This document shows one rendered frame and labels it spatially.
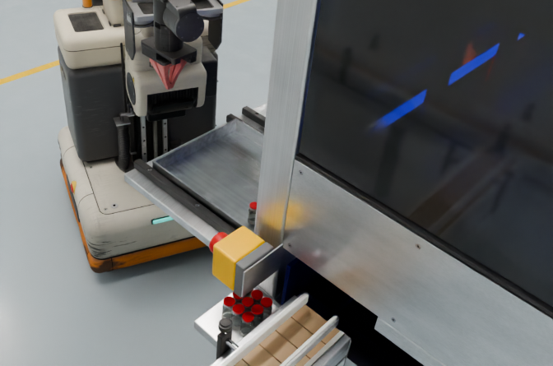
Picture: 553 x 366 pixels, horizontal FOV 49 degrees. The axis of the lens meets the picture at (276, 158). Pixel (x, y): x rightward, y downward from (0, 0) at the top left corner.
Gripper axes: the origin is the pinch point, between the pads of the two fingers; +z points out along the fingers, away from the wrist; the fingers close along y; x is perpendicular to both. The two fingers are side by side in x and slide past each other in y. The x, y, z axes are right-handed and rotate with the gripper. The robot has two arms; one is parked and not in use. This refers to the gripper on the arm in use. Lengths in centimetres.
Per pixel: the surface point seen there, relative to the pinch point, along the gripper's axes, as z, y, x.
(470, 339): 0, 76, -13
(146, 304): 108, -30, 13
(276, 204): -1.3, 41.3, -12.5
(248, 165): 19.9, 13.0, 12.0
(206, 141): 18.7, 1.2, 10.1
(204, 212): 18.3, 19.3, -7.4
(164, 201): 20.3, 9.5, -9.8
